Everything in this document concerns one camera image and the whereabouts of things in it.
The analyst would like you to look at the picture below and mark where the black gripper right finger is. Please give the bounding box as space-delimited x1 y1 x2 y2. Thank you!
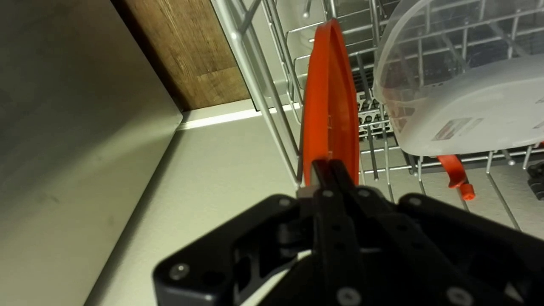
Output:
327 160 544 306

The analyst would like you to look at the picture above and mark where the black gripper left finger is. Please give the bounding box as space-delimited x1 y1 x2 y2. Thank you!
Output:
151 160 363 306

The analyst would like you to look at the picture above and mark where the red plastic lid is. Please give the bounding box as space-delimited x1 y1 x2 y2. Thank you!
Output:
298 18 361 189

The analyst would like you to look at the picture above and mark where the orange rack clip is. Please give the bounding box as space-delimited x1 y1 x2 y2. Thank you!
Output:
436 154 477 203

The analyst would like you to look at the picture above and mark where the small frosted plastic tub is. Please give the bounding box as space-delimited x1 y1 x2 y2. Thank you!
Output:
372 0 544 160

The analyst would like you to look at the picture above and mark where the white baseboard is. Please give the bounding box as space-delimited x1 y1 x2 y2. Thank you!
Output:
176 99 302 133

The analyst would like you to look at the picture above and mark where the stainless steel refrigerator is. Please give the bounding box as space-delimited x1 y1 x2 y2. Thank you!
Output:
0 0 185 306

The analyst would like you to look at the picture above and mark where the white wire dishwasher rack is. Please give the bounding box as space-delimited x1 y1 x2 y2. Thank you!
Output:
210 0 544 228

